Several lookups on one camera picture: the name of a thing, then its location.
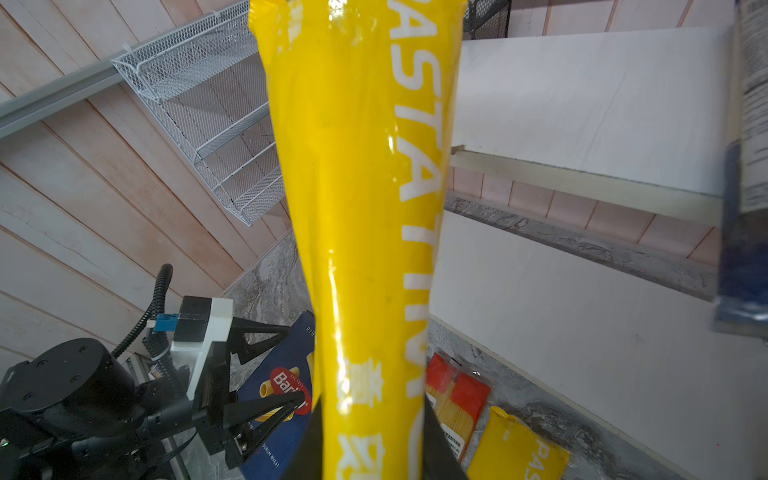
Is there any white two-tier shelf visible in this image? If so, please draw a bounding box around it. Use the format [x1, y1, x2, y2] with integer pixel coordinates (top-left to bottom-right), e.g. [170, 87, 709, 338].
[430, 26, 767, 479]

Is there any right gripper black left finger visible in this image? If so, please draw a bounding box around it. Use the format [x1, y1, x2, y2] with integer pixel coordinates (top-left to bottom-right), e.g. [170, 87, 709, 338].
[281, 398, 323, 480]

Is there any black mesh basket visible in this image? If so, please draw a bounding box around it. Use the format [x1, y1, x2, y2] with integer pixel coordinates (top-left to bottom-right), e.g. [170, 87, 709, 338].
[463, 0, 512, 40]

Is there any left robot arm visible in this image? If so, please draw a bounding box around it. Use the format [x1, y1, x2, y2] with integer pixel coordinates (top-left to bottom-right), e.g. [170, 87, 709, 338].
[1, 264, 310, 479]

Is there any red spaghetti bag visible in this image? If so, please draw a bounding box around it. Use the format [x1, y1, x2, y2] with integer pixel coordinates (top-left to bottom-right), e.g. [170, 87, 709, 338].
[426, 352, 492, 461]

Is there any white wire mesh organizer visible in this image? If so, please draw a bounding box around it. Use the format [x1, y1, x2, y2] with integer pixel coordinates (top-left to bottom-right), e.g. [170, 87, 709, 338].
[112, 1, 284, 225]

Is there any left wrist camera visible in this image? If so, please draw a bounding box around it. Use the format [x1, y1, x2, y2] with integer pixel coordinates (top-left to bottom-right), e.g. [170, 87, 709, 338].
[152, 296, 234, 401]

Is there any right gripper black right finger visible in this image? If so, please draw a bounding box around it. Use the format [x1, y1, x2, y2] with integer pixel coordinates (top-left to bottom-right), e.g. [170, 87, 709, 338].
[422, 396, 467, 480]

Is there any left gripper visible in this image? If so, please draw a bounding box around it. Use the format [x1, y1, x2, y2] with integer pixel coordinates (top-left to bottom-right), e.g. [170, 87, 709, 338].
[138, 317, 305, 469]

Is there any dark blue spaghetti bag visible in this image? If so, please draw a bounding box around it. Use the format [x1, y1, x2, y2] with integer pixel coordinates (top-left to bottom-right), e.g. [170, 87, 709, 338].
[713, 0, 767, 340]

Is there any blue Barilla pasta box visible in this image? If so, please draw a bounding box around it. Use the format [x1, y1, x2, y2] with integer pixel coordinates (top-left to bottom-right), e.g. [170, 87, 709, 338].
[236, 310, 318, 480]

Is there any yellow spaghetti bag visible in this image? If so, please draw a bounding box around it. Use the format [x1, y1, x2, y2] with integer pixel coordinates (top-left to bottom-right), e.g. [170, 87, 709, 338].
[467, 406, 570, 480]
[248, 1, 467, 479]

